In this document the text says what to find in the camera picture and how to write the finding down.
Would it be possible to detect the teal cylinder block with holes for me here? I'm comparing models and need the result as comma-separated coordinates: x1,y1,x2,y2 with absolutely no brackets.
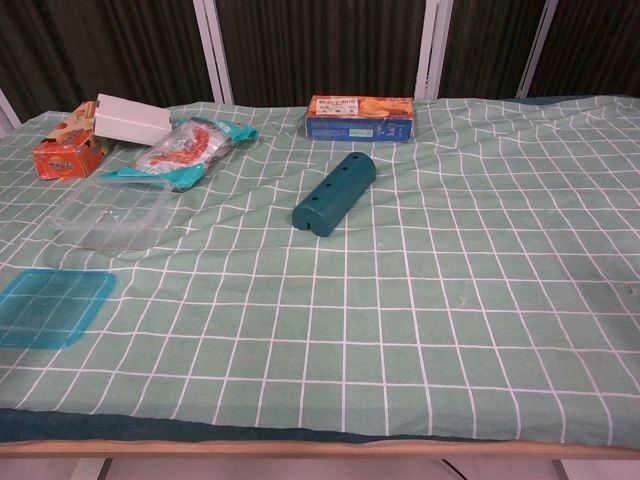
291,152,380,238

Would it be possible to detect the clear plastic food container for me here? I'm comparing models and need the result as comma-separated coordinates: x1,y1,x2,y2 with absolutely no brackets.
48,180,173,251

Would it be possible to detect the orange snack carton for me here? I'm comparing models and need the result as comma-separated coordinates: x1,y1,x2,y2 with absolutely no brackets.
32,100,114,181

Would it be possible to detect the teal orange snack bag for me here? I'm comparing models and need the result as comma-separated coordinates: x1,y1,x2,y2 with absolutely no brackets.
102,117,259,192

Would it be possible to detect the white cardboard box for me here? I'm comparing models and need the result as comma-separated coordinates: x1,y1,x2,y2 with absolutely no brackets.
92,93,174,147

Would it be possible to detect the green white checked tablecloth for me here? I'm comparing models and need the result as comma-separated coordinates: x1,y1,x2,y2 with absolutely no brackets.
0,94,640,448

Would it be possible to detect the white partition frame post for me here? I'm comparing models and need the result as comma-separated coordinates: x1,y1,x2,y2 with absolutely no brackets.
416,0,454,101
516,0,559,99
0,88,24,139
193,0,235,105

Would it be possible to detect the teal plastic container lid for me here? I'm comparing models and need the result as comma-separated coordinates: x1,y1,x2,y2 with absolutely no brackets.
0,268,118,349

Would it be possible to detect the wooden table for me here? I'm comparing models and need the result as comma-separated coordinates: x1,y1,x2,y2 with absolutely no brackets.
0,438,640,480

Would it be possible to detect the orange blue biscuit box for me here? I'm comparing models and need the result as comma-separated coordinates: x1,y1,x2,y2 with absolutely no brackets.
304,95,416,144

